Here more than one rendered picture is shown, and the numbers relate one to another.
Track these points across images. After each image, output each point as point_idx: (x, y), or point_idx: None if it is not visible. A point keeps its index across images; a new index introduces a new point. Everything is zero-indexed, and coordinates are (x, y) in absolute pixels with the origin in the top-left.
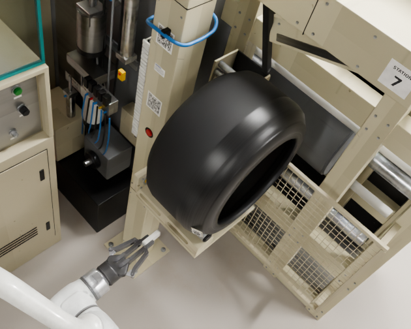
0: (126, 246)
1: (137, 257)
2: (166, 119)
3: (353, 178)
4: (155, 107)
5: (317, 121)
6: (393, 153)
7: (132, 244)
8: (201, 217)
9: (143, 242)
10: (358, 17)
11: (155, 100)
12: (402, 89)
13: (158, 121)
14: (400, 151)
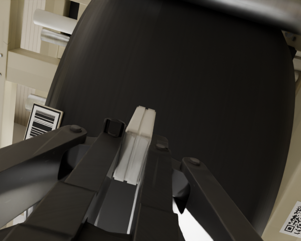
0: (197, 226)
1: (82, 158)
2: (279, 195)
3: (80, 5)
4: None
5: None
6: (54, 64)
7: (188, 175)
8: (31, 211)
9: (127, 179)
10: None
11: (299, 230)
12: (19, 219)
13: None
14: (49, 70)
